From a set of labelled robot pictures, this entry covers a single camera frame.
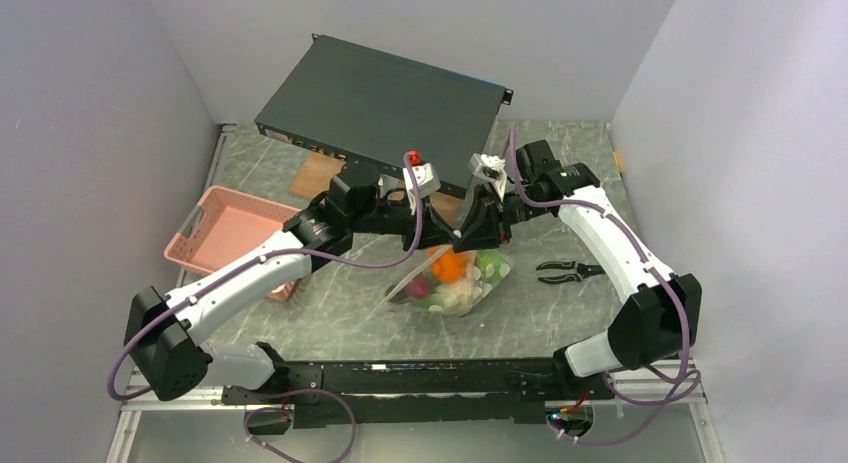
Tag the dark rack network switch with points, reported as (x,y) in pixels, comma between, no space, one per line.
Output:
(359,104)

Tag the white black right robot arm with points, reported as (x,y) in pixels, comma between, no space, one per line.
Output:
(660,307)

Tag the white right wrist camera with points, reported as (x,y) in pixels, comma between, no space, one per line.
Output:
(490,168)

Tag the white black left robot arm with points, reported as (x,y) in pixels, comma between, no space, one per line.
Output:
(167,334)

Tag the black handled pliers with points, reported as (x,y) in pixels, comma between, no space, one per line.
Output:
(568,272)

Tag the dark red fake fruit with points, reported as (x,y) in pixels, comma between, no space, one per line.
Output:
(418,288)

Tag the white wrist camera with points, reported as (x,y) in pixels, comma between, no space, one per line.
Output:
(490,168)
(420,178)

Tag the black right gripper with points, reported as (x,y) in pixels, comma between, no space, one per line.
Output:
(482,227)

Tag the wooden board stand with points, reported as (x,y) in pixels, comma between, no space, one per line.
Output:
(316,172)

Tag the clear zip top bag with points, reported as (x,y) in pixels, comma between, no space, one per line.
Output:
(395,299)

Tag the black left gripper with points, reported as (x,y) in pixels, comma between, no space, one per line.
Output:
(433,232)

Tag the pink plastic basket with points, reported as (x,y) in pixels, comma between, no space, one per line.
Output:
(223,226)

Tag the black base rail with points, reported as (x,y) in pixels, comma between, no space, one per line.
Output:
(521,390)

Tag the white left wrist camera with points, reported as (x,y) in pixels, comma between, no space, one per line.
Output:
(420,178)

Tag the orange fake fruit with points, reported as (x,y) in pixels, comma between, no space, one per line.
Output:
(449,266)

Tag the green fake vegetable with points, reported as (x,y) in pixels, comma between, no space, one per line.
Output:
(491,266)

